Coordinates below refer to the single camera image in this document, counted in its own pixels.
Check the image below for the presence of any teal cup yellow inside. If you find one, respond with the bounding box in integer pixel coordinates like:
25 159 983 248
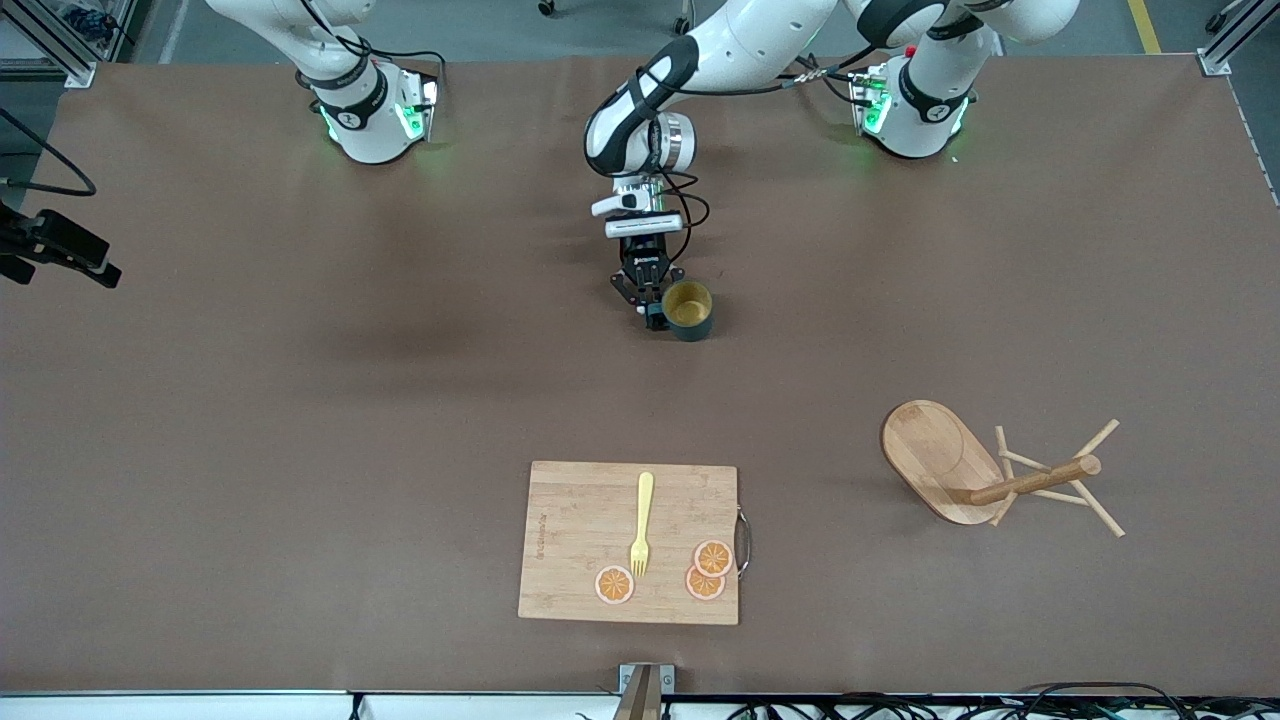
647 280 715 342

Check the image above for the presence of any wooden mug tree rack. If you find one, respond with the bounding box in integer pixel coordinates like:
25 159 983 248
881 400 1126 538

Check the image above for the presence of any yellow plastic fork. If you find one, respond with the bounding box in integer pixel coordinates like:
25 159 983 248
629 472 656 579

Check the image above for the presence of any dark blue bundle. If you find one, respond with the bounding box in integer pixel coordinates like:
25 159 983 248
60 5 121 46

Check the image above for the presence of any bamboo cutting board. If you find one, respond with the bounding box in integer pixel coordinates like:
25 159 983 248
518 460 752 626

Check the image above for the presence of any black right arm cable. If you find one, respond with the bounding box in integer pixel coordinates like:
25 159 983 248
0 105 97 197

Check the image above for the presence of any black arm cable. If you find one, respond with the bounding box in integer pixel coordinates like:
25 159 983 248
0 105 97 197
655 55 871 261

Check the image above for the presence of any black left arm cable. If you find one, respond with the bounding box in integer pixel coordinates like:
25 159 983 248
655 55 871 261

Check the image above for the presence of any aluminium frame post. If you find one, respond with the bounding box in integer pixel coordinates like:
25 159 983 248
0 0 136 89
1197 0 1280 77

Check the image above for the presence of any black left base cable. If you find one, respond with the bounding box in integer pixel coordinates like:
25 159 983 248
768 50 861 106

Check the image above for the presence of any black base cable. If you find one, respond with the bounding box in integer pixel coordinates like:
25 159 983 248
768 50 861 106
375 40 448 73

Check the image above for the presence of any black right base cable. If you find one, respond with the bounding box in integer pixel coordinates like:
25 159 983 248
375 40 448 73

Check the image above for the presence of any black cable tangle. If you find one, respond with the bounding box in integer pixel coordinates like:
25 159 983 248
725 683 1280 720

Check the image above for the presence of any white table edge rail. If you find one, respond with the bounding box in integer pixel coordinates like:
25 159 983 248
0 690 621 720

